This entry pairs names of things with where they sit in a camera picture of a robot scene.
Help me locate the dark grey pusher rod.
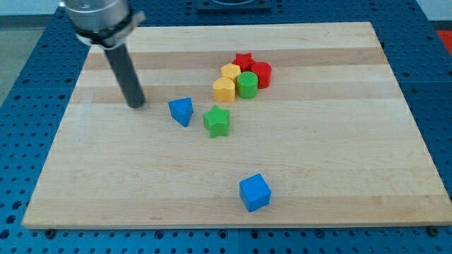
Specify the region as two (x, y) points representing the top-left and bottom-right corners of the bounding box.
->
(105, 44), (145, 109)

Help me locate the blue triangle block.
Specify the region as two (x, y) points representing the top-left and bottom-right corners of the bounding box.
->
(168, 97), (194, 127)

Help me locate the green star block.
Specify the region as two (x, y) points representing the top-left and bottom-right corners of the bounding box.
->
(203, 105), (230, 138)

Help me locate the red star block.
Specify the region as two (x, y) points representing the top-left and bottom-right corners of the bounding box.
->
(232, 53), (256, 72)

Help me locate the yellow heart block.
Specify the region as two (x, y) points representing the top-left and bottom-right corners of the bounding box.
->
(213, 77), (236, 102)

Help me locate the yellow pentagon block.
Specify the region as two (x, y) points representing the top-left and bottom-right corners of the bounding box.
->
(220, 63), (242, 82)

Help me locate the green cylinder block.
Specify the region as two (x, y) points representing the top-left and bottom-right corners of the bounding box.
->
(237, 71), (258, 99)

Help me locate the red cylinder block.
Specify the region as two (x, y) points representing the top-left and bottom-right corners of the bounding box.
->
(251, 61), (272, 89)

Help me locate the blue cube block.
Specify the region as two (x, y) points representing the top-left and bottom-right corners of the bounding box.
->
(239, 174), (271, 212)

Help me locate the wooden board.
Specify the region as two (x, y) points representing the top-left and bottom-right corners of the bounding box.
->
(22, 22), (451, 229)

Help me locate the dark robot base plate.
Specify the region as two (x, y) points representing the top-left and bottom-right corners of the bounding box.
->
(194, 0), (273, 12)

